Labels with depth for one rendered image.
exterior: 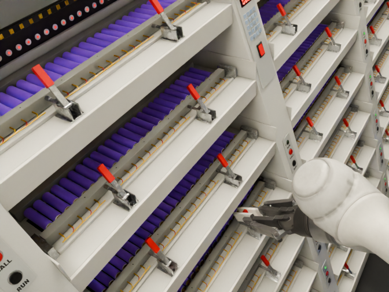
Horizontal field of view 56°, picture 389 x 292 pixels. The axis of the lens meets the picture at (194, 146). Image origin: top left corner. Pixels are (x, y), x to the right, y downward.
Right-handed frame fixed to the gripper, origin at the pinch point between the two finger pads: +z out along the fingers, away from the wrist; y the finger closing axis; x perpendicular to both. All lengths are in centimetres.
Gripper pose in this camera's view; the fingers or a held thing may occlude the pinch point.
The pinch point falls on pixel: (247, 214)
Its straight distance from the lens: 98.8
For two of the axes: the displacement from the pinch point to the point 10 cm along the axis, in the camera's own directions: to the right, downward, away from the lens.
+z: -6.5, 0.7, 7.6
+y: 5.7, -6.1, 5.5
